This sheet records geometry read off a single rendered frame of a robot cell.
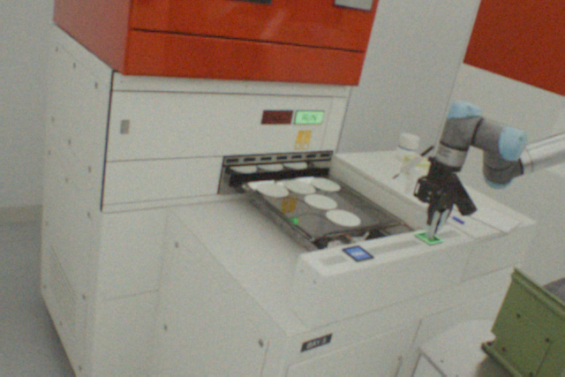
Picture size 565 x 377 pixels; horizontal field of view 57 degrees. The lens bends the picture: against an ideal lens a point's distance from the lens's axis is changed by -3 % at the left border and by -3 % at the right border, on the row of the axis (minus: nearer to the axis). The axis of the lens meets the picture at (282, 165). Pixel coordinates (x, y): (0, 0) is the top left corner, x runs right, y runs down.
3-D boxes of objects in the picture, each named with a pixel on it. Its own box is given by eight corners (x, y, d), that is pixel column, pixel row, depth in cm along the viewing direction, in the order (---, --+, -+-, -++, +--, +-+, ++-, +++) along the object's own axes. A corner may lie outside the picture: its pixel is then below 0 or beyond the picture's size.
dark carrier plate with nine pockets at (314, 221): (244, 184, 167) (244, 182, 167) (327, 177, 188) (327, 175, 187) (311, 237, 142) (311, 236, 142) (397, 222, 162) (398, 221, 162)
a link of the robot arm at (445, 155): (474, 151, 131) (455, 152, 126) (469, 168, 133) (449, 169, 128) (450, 140, 137) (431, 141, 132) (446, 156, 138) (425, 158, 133)
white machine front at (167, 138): (100, 209, 149) (111, 70, 135) (320, 187, 197) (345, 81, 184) (102, 214, 147) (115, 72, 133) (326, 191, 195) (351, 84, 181)
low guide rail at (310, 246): (248, 201, 173) (250, 193, 172) (253, 201, 174) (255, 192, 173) (350, 287, 137) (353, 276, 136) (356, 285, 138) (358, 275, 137)
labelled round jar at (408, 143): (390, 156, 200) (396, 132, 197) (403, 155, 204) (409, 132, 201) (403, 163, 195) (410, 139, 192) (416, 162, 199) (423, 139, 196)
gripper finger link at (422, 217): (415, 230, 143) (425, 199, 140) (432, 241, 138) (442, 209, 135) (408, 232, 141) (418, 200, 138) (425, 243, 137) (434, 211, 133)
